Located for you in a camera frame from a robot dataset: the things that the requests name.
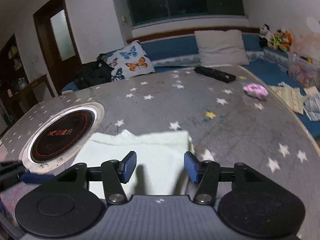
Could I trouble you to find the black remote control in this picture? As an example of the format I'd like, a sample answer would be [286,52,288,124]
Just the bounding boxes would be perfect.
[194,67,236,83]

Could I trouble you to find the grey pillow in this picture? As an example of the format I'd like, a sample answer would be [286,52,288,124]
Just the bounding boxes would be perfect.
[194,30,249,67]

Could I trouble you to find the clear plastic toy box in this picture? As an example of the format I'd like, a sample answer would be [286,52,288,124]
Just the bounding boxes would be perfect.
[288,53,319,88]

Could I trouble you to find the orange plush toy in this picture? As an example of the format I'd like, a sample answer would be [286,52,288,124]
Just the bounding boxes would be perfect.
[283,30,292,50]

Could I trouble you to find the panda plush toy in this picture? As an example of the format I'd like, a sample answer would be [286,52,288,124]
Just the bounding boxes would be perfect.
[259,24,273,48]

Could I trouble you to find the dark wooden shelf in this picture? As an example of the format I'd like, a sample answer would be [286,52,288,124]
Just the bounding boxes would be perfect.
[1,35,55,135]

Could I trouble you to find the wooden door with glass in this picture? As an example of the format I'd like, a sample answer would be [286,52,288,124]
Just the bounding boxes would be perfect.
[33,0,81,95]

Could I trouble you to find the yellow plush toy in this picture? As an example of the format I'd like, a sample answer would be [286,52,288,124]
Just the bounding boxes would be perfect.
[270,29,288,52]

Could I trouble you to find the pink cloth bundle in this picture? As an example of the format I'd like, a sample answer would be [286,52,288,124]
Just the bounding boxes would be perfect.
[243,83,268,101]

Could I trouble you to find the blue sofa bench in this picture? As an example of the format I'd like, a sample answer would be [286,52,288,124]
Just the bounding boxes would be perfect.
[60,30,314,151]

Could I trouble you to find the butterfly print pillow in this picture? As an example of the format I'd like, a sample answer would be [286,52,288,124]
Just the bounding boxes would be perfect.
[107,40,155,81]

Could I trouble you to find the folded cloth pile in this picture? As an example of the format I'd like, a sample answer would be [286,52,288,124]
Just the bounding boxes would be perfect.
[270,82,319,122]

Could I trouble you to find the pale green shirt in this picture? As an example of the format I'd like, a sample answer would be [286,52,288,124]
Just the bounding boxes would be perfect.
[73,129,192,197]

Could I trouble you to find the black bag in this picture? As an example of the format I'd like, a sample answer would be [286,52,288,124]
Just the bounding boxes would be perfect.
[74,54,114,89]

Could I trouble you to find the round induction cooker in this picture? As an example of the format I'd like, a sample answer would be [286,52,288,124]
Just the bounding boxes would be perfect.
[19,102,105,174]

